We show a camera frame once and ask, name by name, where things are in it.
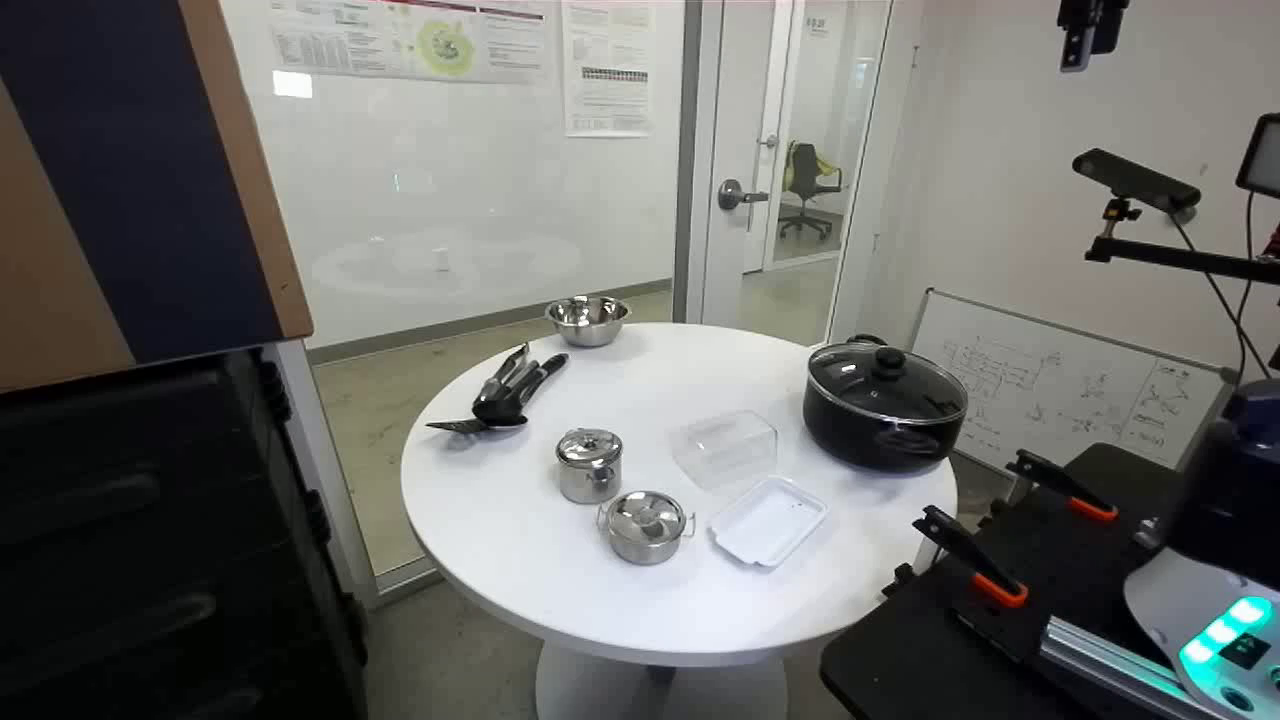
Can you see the office chair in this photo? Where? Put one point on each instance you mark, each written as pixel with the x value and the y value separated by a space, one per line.
pixel 804 187

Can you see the wide wall poster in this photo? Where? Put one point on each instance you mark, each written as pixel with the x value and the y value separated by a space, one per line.
pixel 403 43

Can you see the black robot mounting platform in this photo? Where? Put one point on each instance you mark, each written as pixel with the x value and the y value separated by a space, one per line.
pixel 923 655

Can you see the glass lid with black knob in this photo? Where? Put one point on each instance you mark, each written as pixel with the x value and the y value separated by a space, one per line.
pixel 923 387

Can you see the black drawer cabinet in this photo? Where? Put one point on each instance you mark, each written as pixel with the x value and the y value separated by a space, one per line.
pixel 132 532

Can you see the whiteboard with drawings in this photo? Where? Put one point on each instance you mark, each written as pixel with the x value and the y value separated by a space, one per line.
pixel 1066 387

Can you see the black bar camera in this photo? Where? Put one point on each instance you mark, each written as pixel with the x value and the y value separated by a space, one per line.
pixel 1138 182

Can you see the narrow wall poster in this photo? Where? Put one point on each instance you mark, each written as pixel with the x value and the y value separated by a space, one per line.
pixel 608 67

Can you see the small steel pot with lid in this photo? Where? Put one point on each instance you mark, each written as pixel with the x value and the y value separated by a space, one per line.
pixel 591 464

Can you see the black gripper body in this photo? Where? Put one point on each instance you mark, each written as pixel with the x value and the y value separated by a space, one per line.
pixel 1093 25

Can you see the black kitchen utensil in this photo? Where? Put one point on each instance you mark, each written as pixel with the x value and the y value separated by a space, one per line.
pixel 507 390

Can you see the black monitor screen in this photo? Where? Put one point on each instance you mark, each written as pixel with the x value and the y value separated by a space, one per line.
pixel 1267 158

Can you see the glass office door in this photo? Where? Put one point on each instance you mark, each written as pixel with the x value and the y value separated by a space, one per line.
pixel 734 106

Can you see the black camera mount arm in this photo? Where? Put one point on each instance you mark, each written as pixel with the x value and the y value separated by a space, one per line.
pixel 1173 258

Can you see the shallow steel bowl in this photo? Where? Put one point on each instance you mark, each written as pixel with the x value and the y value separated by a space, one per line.
pixel 647 526

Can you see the clear plastic container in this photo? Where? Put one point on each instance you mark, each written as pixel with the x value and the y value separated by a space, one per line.
pixel 725 449
pixel 768 526

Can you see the blue and brown board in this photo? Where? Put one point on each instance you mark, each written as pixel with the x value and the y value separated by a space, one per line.
pixel 132 173

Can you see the stainless steel bowl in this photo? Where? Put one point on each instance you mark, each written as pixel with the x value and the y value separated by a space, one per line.
pixel 586 323

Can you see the black cooking pot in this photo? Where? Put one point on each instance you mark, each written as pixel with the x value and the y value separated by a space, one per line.
pixel 866 445

